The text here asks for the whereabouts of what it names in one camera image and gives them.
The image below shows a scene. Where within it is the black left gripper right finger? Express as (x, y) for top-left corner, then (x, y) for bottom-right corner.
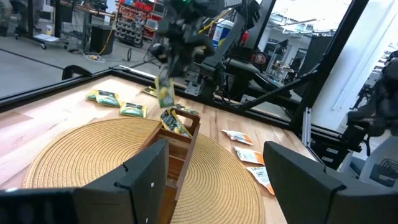
(262, 141), (398, 224)

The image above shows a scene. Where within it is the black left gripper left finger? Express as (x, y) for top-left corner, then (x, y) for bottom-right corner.
(0, 139), (170, 224)

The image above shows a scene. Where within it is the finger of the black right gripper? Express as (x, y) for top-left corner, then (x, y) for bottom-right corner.
(177, 39), (218, 78)
(151, 43), (177, 78)

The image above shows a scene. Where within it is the white orange Tazo tea packet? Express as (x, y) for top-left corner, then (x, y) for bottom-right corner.
(234, 146), (265, 166)
(245, 166), (276, 196)
(221, 129), (254, 146)

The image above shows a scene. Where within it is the brown wooden tea organizer box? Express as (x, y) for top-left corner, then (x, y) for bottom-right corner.
(136, 108), (201, 224)

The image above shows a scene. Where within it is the white wipes canister blue label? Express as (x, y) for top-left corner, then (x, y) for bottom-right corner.
(212, 18), (235, 48)

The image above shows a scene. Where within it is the parts shelf with red bins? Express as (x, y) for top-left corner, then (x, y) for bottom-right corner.
(114, 0), (165, 48)

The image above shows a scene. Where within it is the white rounded machine housing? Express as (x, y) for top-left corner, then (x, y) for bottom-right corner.
(338, 136), (398, 191)

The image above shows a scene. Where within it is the round woven straw placemat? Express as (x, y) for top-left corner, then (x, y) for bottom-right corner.
(22, 117), (266, 224)

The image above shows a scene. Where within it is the black computer tower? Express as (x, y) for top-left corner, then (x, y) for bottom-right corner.
(90, 24), (115, 56)

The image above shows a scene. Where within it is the dark blurry machine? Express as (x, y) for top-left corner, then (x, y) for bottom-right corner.
(341, 49), (398, 150)

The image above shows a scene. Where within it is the rolling metal cart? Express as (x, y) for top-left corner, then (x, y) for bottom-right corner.
(14, 0), (70, 50)

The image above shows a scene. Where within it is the person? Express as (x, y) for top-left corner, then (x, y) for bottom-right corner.
(0, 0), (30, 37)

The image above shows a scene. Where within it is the yellow cable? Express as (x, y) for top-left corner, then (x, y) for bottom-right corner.
(198, 8), (233, 35)

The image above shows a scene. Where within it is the silver frame bracket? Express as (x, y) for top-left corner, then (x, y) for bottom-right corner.
(302, 107), (313, 147)

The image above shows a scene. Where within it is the black aluminium table frame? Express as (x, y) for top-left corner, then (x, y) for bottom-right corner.
(0, 0), (371, 170)

